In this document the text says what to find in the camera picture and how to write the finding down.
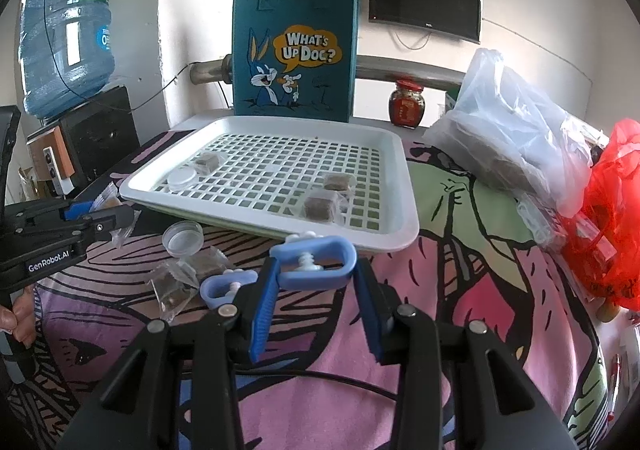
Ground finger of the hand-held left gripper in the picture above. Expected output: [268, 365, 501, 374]
[80, 206, 137, 245]
[59, 200, 99, 222]

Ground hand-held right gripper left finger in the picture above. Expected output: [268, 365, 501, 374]
[62, 255, 281, 450]

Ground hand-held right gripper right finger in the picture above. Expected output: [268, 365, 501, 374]
[352, 257, 576, 450]

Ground clear packet with brown cube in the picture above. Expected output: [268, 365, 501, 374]
[189, 152, 226, 177]
[150, 262, 201, 323]
[320, 172, 357, 193]
[300, 189, 351, 227]
[187, 250, 233, 281]
[92, 182, 135, 248]

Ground blue screw clip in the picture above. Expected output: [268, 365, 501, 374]
[269, 232, 358, 291]
[200, 270, 261, 311]

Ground white perforated tray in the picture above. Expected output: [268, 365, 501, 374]
[119, 116, 420, 253]

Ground clear round lid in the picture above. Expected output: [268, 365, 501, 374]
[162, 221, 205, 258]

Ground white round cap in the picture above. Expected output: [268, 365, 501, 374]
[166, 167, 199, 192]

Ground person's left hand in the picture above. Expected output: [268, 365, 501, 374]
[0, 289, 35, 348]

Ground cardboard box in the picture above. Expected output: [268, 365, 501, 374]
[17, 167, 56, 203]

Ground black water dispenser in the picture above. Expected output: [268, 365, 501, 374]
[27, 85, 141, 193]

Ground blue water bottle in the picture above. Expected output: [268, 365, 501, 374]
[19, 0, 123, 120]

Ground white plastic clips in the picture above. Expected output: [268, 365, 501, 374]
[515, 192, 558, 246]

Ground red sauce jar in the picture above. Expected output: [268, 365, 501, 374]
[389, 79, 426, 128]

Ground clear plastic bag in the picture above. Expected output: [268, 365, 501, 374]
[422, 48, 596, 216]

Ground brown round object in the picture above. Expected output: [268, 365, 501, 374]
[597, 297, 623, 323]

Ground grey metal pipe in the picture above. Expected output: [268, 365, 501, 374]
[190, 55, 468, 93]

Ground red plastic bag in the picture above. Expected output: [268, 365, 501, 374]
[562, 119, 640, 311]

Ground small white box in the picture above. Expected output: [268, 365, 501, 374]
[617, 320, 640, 366]

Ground teal cartoon tote bag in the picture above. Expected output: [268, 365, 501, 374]
[231, 0, 357, 125]

